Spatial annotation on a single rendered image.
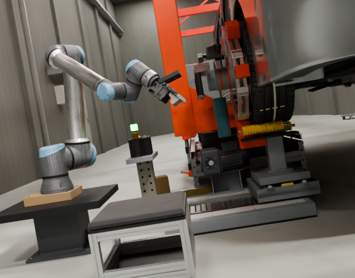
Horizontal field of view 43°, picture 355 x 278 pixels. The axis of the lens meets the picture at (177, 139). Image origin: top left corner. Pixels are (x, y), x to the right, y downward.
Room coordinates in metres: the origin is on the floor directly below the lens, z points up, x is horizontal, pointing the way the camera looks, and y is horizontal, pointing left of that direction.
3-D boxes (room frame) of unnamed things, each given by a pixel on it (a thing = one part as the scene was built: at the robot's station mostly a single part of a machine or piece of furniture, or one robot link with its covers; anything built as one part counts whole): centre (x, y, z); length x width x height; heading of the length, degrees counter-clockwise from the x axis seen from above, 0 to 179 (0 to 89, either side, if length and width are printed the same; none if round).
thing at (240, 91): (2.86, -0.42, 0.85); 0.54 x 0.07 x 0.54; 178
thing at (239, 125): (2.86, -0.46, 0.48); 0.16 x 0.12 x 0.17; 88
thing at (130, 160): (3.03, 0.24, 0.44); 0.43 x 0.17 x 0.03; 178
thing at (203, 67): (2.70, -0.21, 0.93); 0.09 x 0.05 x 0.05; 88
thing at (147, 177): (3.06, 0.24, 0.21); 0.10 x 0.10 x 0.42; 88
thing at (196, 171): (4.62, -0.55, 0.13); 2.47 x 0.85 x 0.27; 178
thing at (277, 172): (2.85, -0.59, 0.32); 0.40 x 0.30 x 0.28; 178
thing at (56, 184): (2.65, 0.74, 0.40); 0.19 x 0.19 x 0.10
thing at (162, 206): (1.77, 0.19, 0.17); 0.43 x 0.36 x 0.34; 178
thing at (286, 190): (2.85, -0.59, 0.13); 0.50 x 0.36 x 0.10; 178
